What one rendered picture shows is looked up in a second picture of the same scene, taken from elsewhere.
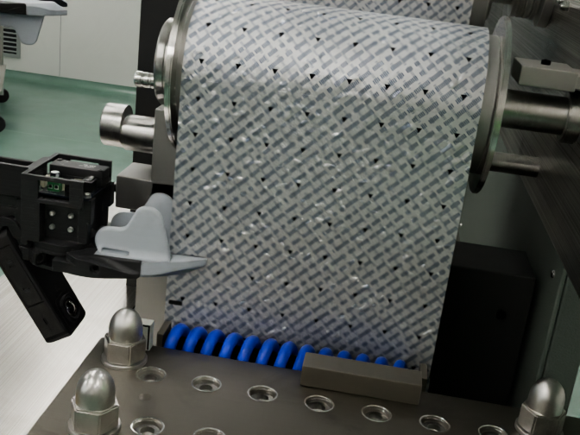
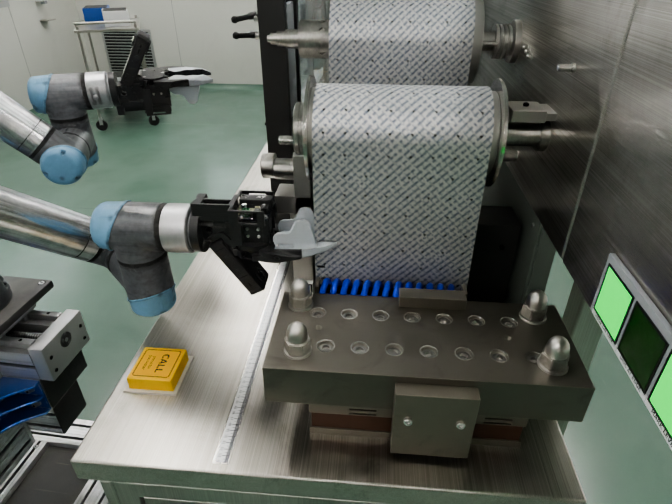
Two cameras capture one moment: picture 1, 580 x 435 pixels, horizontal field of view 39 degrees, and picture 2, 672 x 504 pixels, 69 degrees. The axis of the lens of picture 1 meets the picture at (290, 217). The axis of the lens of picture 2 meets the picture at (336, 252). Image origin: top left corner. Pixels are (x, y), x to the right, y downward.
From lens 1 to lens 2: 0.12 m
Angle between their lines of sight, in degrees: 12
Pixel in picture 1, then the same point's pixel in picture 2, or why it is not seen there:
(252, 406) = (377, 324)
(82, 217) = (264, 229)
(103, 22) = (205, 43)
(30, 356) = (235, 293)
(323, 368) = (411, 297)
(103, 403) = (302, 340)
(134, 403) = (314, 332)
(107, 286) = not seen: hidden behind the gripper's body
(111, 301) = not seen: hidden behind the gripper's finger
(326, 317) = (407, 265)
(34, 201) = (236, 225)
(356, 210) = (420, 206)
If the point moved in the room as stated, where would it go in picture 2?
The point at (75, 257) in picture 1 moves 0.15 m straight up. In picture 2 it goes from (265, 253) to (256, 153)
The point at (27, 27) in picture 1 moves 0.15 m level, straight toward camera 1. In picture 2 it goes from (190, 93) to (198, 111)
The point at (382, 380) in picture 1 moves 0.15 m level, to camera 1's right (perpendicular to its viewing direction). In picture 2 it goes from (445, 299) to (550, 299)
